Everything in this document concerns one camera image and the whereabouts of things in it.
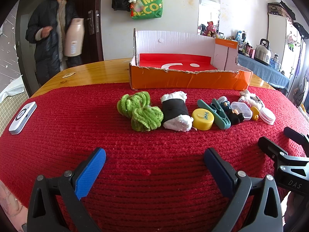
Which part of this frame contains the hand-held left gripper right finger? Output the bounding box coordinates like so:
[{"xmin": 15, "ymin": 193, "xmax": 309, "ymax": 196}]
[{"xmin": 203, "ymin": 147, "xmax": 283, "ymax": 232}]

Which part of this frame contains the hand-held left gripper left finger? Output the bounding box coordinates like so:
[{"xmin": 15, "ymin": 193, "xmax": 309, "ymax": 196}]
[{"xmin": 26, "ymin": 147, "xmax": 107, "ymax": 232}]

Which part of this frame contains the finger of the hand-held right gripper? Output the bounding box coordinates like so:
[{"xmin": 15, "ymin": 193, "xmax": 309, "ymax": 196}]
[
  {"xmin": 258, "ymin": 136, "xmax": 290, "ymax": 165},
  {"xmin": 283, "ymin": 126, "xmax": 309, "ymax": 159}
]

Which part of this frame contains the yellow duck toy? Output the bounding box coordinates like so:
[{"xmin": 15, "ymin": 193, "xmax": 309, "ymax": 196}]
[{"xmin": 250, "ymin": 106, "xmax": 261, "ymax": 121}]

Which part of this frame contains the small doll figurine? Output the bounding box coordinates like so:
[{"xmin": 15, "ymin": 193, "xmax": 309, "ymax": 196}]
[{"xmin": 217, "ymin": 96, "xmax": 245, "ymax": 125}]

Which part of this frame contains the clear small plastic box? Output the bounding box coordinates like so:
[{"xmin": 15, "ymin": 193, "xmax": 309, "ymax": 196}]
[{"xmin": 230, "ymin": 101, "xmax": 252, "ymax": 121}]

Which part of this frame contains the teal plastic clip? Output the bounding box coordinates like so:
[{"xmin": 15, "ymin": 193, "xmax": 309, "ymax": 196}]
[{"xmin": 197, "ymin": 99, "xmax": 231, "ymax": 129}]

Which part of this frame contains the yellow round tin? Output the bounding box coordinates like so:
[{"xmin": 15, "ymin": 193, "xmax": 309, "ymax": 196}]
[{"xmin": 192, "ymin": 108, "xmax": 214, "ymax": 131}]

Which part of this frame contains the white plush keychain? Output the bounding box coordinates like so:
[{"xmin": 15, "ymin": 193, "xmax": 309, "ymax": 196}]
[{"xmin": 239, "ymin": 89, "xmax": 264, "ymax": 110}]

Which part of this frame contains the green chenille scrunchie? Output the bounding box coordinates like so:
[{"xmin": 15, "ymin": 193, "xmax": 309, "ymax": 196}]
[
  {"xmin": 131, "ymin": 105, "xmax": 164, "ymax": 132},
  {"xmin": 117, "ymin": 91, "xmax": 151, "ymax": 115}
]

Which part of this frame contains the black white fuzzy roll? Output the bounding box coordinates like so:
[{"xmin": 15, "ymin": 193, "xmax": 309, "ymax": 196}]
[{"xmin": 160, "ymin": 91, "xmax": 194, "ymax": 132}]

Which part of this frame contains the orange cardboard box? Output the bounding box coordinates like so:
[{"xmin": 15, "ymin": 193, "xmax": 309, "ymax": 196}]
[{"xmin": 129, "ymin": 28, "xmax": 253, "ymax": 91}]

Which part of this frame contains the red knitted mat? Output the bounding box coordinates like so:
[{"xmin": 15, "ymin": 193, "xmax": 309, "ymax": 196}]
[{"xmin": 0, "ymin": 84, "xmax": 309, "ymax": 232}]

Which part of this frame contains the blue-clothed side table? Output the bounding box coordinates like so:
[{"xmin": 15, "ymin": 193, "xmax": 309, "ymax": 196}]
[{"xmin": 238, "ymin": 53, "xmax": 290, "ymax": 95}]

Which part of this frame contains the white handheld device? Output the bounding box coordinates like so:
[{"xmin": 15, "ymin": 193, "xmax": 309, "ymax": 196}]
[{"xmin": 8, "ymin": 101, "xmax": 38, "ymax": 135}]

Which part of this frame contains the floral pink cloth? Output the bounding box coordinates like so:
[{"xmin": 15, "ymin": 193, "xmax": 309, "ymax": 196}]
[{"xmin": 0, "ymin": 181, "xmax": 27, "ymax": 232}]

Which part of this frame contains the steel kettle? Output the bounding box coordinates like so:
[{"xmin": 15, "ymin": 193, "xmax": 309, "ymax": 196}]
[{"xmin": 254, "ymin": 38, "xmax": 272, "ymax": 65}]

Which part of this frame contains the small-tiled counter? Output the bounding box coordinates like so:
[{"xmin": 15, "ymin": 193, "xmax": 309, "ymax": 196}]
[{"xmin": 0, "ymin": 75, "xmax": 32, "ymax": 136}]

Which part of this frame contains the cluster of bottles and jars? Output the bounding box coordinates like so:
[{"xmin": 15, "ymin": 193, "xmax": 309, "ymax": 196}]
[{"xmin": 232, "ymin": 30, "xmax": 256, "ymax": 56}]

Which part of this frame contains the leopard print bag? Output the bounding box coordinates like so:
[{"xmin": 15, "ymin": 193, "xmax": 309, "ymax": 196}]
[{"xmin": 267, "ymin": 1, "xmax": 296, "ymax": 21}]

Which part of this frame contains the beige thermos jug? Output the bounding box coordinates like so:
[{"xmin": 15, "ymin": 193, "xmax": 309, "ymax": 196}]
[{"xmin": 64, "ymin": 18, "xmax": 85, "ymax": 57}]

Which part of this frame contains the pink bunny plush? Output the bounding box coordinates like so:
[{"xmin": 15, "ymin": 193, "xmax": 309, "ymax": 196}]
[{"xmin": 202, "ymin": 21, "xmax": 218, "ymax": 37}]

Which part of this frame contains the green tote bag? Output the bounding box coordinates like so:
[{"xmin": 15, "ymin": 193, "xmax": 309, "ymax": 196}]
[{"xmin": 130, "ymin": 0, "xmax": 164, "ymax": 20}]

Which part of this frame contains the metal door handle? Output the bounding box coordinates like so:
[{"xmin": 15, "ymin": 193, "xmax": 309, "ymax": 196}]
[{"xmin": 87, "ymin": 10, "xmax": 100, "ymax": 35}]

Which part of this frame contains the wall mirror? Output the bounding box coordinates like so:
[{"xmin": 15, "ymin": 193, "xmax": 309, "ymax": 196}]
[{"xmin": 198, "ymin": 0, "xmax": 221, "ymax": 35}]

